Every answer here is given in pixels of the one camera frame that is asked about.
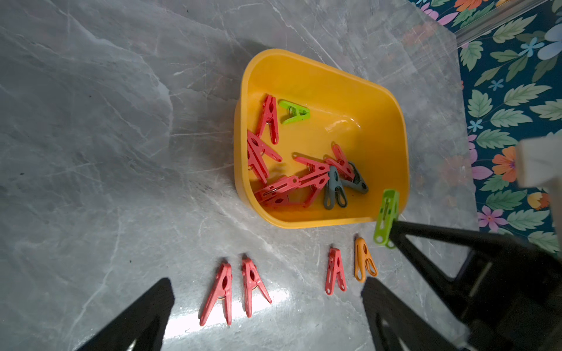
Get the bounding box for teal grey clothespin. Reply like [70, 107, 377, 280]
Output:
[341, 162, 369, 194]
[323, 166, 348, 210]

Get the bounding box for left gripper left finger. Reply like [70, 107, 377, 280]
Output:
[79, 278, 175, 350]

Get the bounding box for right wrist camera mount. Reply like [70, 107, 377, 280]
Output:
[515, 135, 561, 245]

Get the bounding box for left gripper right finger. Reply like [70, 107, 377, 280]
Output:
[361, 277, 456, 350]

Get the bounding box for orange clothespin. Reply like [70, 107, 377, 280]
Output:
[354, 236, 378, 283]

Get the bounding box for green clothespin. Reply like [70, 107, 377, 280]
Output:
[279, 100, 311, 125]
[373, 189, 400, 250]

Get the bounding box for yellow plastic storage box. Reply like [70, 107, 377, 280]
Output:
[234, 49, 409, 229]

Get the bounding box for red clothespin in box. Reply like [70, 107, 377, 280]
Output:
[256, 95, 280, 145]

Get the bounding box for red boxed clothespin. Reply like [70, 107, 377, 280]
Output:
[323, 143, 355, 181]
[254, 173, 329, 208]
[247, 130, 282, 184]

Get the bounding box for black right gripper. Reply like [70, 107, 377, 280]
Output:
[388, 220, 562, 351]

